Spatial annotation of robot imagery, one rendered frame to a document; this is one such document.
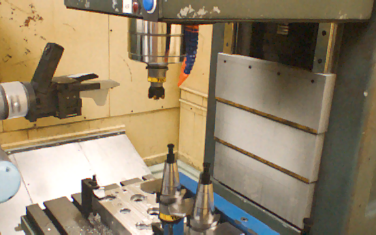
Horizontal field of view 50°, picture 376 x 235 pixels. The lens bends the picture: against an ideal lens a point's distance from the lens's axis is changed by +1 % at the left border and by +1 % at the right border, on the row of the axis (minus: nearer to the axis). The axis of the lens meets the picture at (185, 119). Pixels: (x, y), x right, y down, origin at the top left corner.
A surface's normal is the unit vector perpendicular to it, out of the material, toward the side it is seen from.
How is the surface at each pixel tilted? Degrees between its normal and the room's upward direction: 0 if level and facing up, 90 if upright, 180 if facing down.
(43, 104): 90
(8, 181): 90
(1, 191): 90
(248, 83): 90
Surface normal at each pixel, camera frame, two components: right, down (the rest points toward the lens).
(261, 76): -0.80, 0.14
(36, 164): 0.29, -0.76
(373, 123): 0.59, 0.26
